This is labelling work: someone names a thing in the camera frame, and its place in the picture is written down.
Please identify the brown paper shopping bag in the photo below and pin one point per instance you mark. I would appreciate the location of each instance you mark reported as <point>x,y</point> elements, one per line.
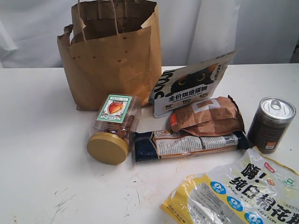
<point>111,46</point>

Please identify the yellow white marshmallow bag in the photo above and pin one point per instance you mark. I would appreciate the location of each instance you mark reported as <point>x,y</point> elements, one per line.
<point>253,190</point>

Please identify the clear almond jar gold lid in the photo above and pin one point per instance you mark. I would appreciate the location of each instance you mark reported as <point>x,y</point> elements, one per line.
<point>113,129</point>

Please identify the cat food pouch black cat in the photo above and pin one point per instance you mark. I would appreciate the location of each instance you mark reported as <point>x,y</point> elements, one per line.
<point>189,84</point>

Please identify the dark blue cookie package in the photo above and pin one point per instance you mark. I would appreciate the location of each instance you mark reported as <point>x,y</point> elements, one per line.
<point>164,144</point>

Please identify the crumpled brown paper pouch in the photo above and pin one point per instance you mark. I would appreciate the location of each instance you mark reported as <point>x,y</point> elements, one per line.
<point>212,117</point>

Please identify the dark can pull-tab lid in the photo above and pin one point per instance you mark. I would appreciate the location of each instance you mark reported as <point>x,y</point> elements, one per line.
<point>271,120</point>

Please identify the black metal frame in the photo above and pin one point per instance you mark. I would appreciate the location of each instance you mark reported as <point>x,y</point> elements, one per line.
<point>295,56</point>

